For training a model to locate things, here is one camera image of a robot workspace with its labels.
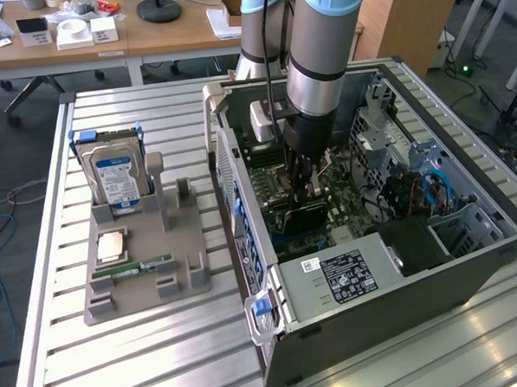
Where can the white desk frame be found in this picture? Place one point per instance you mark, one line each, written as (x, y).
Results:
(499, 14)

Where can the green motherboard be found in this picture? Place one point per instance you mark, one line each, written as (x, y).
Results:
(350, 206)

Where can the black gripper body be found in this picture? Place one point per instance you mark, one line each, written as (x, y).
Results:
(309, 132)

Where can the blue case latch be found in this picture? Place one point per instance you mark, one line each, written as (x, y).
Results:
(261, 308)

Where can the black lamp base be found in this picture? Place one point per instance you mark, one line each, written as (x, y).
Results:
(158, 10)

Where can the open dark PC case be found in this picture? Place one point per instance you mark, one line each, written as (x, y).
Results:
(379, 339)

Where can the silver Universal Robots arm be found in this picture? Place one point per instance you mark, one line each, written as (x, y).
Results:
(320, 47)

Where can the CPU socket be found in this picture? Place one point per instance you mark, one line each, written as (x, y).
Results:
(279, 181)

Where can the grey cup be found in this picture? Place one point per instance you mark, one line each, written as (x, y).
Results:
(34, 2)

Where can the office chair base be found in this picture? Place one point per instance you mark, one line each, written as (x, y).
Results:
(23, 94)

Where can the cardboard box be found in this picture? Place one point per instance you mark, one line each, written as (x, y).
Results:
(231, 4)

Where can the white electrical box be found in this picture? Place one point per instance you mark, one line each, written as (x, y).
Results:
(446, 49)

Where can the small white box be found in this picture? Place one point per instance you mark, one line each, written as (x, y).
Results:
(104, 30)

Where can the red small parts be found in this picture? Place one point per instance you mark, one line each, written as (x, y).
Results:
(108, 8)

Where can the green RAM stick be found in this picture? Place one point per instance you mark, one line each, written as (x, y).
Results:
(132, 266)

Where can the CPU chip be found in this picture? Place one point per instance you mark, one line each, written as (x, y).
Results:
(110, 246)

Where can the black and white box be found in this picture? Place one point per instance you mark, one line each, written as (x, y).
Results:
(33, 27)

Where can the device with green light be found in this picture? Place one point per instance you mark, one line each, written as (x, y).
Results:
(465, 69)

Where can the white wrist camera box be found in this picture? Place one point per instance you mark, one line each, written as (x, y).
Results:
(263, 124)

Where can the grey power supply unit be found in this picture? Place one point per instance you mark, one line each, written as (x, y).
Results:
(315, 286)

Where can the white paper stack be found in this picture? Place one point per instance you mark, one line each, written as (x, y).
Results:
(221, 26)

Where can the metal socket cover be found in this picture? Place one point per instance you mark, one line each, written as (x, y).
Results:
(327, 166)

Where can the white tape roll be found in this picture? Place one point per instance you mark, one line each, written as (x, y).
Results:
(81, 34)

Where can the grey parts rack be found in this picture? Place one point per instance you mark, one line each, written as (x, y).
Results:
(144, 247)

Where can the flat white box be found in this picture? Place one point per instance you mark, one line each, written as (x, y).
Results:
(75, 45)

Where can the metal disk bay bracket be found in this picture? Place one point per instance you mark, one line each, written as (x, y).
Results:
(473, 230)

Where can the hard disk with blue caddy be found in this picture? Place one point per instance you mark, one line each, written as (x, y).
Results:
(110, 175)

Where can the metal disk bay cage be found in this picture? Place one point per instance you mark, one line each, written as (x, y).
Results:
(369, 148)

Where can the wooden cabinet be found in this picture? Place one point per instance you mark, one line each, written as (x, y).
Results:
(405, 21)

